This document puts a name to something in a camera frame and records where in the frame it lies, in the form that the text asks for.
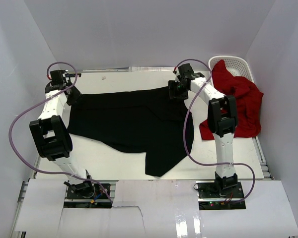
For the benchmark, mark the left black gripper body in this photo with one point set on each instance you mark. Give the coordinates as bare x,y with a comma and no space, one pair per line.
75,94

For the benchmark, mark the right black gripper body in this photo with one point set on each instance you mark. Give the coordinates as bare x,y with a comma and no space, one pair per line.
179,92

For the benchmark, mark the small label sticker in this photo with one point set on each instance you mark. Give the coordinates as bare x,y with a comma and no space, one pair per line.
74,74

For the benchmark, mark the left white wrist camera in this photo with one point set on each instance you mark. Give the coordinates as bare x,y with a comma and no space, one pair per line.
49,77

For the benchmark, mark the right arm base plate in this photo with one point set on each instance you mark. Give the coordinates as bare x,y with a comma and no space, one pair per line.
211,199

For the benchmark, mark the white plastic basket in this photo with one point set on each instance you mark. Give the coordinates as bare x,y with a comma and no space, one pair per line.
235,65

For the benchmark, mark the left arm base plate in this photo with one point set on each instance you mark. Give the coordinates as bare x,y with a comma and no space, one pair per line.
89,198

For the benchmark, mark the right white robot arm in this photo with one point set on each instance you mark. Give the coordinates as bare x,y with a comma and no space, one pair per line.
222,120

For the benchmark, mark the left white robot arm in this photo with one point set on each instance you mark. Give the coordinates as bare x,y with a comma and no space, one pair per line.
52,138

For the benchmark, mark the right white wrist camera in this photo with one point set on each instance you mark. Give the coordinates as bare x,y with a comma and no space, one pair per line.
176,71

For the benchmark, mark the black t shirt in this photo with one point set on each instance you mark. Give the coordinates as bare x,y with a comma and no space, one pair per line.
144,121

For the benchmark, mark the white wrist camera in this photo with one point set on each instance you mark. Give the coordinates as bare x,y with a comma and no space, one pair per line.
176,71
49,77

